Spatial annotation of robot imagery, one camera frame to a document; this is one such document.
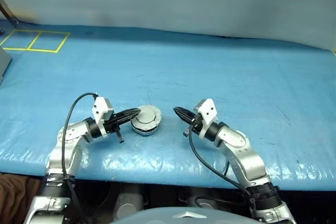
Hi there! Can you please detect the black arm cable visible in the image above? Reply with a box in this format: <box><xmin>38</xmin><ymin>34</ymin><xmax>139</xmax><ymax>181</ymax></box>
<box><xmin>61</xmin><ymin>92</ymin><xmax>99</xmax><ymax>224</ymax></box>
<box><xmin>187</xmin><ymin>125</ymin><xmax>260</xmax><ymax>220</ymax></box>

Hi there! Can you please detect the round silver metal part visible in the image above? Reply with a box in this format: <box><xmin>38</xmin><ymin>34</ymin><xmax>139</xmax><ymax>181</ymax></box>
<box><xmin>130</xmin><ymin>105</ymin><xmax>163</xmax><ymax>132</ymax></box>

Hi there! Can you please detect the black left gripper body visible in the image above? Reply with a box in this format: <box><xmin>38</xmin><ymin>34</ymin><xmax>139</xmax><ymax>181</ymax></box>
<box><xmin>103</xmin><ymin>114</ymin><xmax>124</xmax><ymax>144</ymax></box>

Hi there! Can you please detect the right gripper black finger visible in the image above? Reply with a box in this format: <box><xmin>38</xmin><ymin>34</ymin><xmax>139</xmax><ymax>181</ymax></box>
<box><xmin>173</xmin><ymin>108</ymin><xmax>195</xmax><ymax>125</ymax></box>
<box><xmin>173</xmin><ymin>106</ymin><xmax>197</xmax><ymax>120</ymax></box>

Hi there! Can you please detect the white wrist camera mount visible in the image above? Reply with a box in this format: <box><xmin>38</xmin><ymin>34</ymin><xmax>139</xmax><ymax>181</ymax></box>
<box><xmin>91</xmin><ymin>96</ymin><xmax>114</xmax><ymax>138</ymax></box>
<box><xmin>193</xmin><ymin>98</ymin><xmax>219</xmax><ymax>140</ymax></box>

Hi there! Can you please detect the grey box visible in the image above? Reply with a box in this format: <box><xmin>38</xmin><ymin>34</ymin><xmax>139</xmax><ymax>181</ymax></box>
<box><xmin>0</xmin><ymin>47</ymin><xmax>13</xmax><ymax>86</ymax></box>

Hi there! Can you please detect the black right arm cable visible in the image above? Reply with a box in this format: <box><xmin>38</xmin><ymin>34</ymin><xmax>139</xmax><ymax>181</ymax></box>
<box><xmin>187</xmin><ymin>125</ymin><xmax>260</xmax><ymax>220</ymax></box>

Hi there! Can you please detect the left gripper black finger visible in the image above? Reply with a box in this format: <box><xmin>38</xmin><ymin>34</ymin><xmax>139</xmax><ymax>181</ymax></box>
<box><xmin>112</xmin><ymin>108</ymin><xmax>142</xmax><ymax>122</ymax></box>
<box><xmin>114</xmin><ymin>112</ymin><xmax>139</xmax><ymax>128</ymax></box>

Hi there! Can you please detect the dark rounded shape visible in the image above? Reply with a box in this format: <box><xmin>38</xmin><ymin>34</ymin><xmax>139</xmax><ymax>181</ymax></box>
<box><xmin>193</xmin><ymin>194</ymin><xmax>233</xmax><ymax>209</ymax></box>

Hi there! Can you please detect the grey rounded cylinder shape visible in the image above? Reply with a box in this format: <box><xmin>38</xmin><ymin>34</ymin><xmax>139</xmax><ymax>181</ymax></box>
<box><xmin>114</xmin><ymin>184</ymin><xmax>145</xmax><ymax>213</ymax></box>

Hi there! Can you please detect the grey robot torso shell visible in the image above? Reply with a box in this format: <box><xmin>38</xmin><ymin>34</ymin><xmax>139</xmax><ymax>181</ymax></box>
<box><xmin>110</xmin><ymin>206</ymin><xmax>257</xmax><ymax>224</ymax></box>

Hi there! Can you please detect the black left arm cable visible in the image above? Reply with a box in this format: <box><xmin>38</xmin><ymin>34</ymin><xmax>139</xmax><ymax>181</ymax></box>
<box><xmin>61</xmin><ymin>92</ymin><xmax>99</xmax><ymax>224</ymax></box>

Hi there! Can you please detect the brown cloth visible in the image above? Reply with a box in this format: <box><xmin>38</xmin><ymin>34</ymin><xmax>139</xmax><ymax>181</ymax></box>
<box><xmin>0</xmin><ymin>173</ymin><xmax>43</xmax><ymax>224</ymax></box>

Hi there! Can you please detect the yellow tape grid marking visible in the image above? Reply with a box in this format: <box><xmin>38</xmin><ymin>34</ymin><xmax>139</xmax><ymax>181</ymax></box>
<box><xmin>0</xmin><ymin>29</ymin><xmax>71</xmax><ymax>54</ymax></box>

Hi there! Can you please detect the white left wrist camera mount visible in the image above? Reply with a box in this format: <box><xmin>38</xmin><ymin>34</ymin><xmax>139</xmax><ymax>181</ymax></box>
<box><xmin>91</xmin><ymin>96</ymin><xmax>114</xmax><ymax>138</ymax></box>

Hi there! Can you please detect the slanted metal bar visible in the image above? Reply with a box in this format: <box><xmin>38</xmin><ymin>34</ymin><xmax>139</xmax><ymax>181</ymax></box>
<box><xmin>0</xmin><ymin>0</ymin><xmax>19</xmax><ymax>27</ymax></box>

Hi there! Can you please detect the silver motor stator housing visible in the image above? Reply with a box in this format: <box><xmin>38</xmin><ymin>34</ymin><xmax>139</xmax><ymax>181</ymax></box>
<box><xmin>130</xmin><ymin>122</ymin><xmax>160</xmax><ymax>138</ymax></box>

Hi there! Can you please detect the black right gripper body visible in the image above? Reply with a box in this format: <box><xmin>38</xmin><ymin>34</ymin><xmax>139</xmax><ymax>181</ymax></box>
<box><xmin>183</xmin><ymin>112</ymin><xmax>204</xmax><ymax>137</ymax></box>

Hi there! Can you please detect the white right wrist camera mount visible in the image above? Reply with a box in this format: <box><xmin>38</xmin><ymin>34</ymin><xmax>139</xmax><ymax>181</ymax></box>
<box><xmin>193</xmin><ymin>98</ymin><xmax>219</xmax><ymax>140</ymax></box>

